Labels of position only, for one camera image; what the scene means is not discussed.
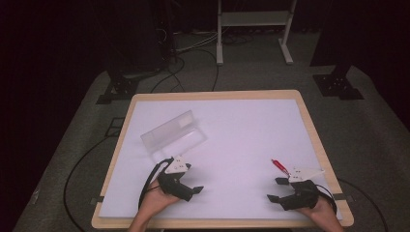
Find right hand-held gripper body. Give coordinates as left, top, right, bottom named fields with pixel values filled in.
left=278, top=166, right=325, bottom=212

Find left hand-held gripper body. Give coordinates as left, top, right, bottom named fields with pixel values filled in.
left=157, top=156, right=194, bottom=203

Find person's left hand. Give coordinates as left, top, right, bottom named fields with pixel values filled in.
left=140, top=178, right=180, bottom=217

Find person's right hand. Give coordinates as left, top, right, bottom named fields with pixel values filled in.
left=297, top=196, right=340, bottom=227

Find red pen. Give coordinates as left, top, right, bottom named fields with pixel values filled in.
left=271, top=159, right=291, bottom=178

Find clear plastic box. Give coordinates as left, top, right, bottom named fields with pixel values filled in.
left=140, top=109, right=208, bottom=162

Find white table mat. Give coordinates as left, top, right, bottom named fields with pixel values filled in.
left=98, top=99, right=343, bottom=221

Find wooden table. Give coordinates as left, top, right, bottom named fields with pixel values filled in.
left=91, top=89, right=355, bottom=230

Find black stand base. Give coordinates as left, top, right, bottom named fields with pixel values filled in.
left=95, top=75, right=140, bottom=105
left=311, top=65, right=366, bottom=102

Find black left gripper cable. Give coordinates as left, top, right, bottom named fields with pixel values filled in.
left=137, top=157, right=175, bottom=211

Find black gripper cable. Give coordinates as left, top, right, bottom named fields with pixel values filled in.
left=137, top=157, right=175, bottom=211
left=314, top=183, right=338, bottom=215

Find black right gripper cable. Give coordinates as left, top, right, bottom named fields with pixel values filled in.
left=314, top=183, right=338, bottom=215

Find black floor cable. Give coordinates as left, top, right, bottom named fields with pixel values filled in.
left=63, top=134, right=112, bottom=232
left=149, top=47, right=220, bottom=95
left=337, top=178, right=391, bottom=232

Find black square floor frame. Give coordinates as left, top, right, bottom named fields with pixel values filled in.
left=105, top=117, right=126, bottom=138

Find white floor cables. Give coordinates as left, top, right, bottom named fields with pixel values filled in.
left=175, top=30, right=220, bottom=54

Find white metal stand frame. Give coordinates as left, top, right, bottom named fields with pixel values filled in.
left=216, top=0, right=298, bottom=67

